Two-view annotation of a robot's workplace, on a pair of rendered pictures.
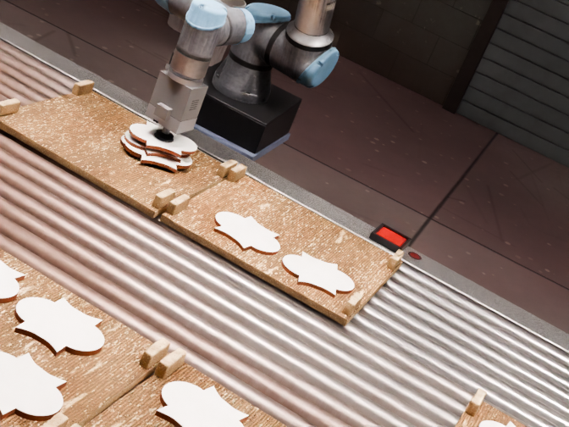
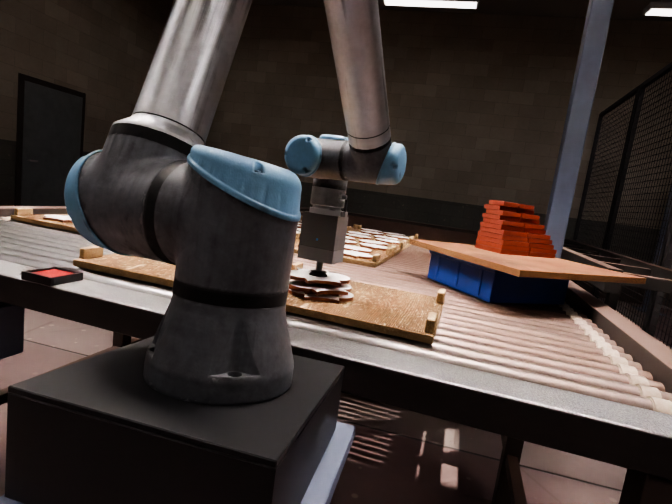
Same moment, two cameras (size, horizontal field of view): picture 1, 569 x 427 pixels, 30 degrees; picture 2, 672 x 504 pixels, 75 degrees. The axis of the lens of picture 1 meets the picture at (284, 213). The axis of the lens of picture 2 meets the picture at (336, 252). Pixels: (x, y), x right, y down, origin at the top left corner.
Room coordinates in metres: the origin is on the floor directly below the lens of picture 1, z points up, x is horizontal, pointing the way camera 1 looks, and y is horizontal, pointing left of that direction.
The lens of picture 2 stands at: (3.02, 0.33, 1.17)
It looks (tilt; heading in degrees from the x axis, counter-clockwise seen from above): 8 degrees down; 180
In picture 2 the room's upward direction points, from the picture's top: 8 degrees clockwise
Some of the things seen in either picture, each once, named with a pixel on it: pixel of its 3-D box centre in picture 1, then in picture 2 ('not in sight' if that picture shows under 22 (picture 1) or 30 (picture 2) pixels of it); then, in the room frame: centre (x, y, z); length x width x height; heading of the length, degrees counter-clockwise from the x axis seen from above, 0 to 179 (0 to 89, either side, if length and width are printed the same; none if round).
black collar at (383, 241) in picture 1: (390, 238); (53, 275); (2.16, -0.24, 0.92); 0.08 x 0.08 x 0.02; 75
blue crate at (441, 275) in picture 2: not in sight; (494, 275); (1.64, 0.84, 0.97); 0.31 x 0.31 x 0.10; 24
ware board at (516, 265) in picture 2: not in sight; (517, 259); (1.63, 0.91, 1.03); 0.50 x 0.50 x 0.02; 24
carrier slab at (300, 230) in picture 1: (287, 241); (194, 267); (1.93, -0.03, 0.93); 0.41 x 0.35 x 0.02; 75
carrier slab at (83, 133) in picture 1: (118, 147); (350, 299); (2.03, 0.38, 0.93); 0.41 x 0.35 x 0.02; 74
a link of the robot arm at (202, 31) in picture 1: (202, 28); (332, 162); (2.06, 0.29, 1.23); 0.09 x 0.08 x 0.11; 158
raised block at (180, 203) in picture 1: (178, 204); not in sight; (1.85, 0.20, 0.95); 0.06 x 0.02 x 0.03; 165
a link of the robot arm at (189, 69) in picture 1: (188, 63); (329, 199); (2.06, 0.30, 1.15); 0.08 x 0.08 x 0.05
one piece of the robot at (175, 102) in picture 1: (173, 97); (326, 234); (2.05, 0.30, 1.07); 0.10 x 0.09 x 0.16; 159
